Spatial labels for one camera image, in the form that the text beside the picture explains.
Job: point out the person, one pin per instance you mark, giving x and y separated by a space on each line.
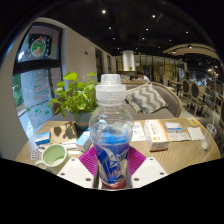
142 77

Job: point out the green potted plant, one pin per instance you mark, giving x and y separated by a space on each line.
78 96

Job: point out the grey zigzag cushion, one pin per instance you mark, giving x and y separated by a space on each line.
148 98

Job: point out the clear blue-labelled drink bottle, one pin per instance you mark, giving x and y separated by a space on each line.
111 133

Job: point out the white box with orange print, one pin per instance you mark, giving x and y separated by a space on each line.
156 135

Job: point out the pill blister pack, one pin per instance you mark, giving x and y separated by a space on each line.
34 153

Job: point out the grey curved sofa bench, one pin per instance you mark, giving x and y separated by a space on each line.
171 100

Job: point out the light blue carton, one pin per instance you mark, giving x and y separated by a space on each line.
83 140

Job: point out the clear plastic cup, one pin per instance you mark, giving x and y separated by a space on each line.
207 138

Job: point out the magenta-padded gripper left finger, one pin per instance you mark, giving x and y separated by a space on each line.
72 170

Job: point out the white paper sheet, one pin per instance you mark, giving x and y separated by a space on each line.
195 133

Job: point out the white cylindrical column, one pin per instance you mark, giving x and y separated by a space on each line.
128 60

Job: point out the pale green ceramic mug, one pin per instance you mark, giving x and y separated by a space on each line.
53 156

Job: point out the dining chairs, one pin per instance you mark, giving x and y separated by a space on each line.
195 91

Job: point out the white teal tube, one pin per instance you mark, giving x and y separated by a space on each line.
69 144

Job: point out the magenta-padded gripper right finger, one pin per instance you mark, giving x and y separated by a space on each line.
150 170

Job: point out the small blue white box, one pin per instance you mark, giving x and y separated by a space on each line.
42 138

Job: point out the ceiling lights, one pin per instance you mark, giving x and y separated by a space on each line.
103 11

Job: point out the flat white blue box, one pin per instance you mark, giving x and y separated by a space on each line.
173 127

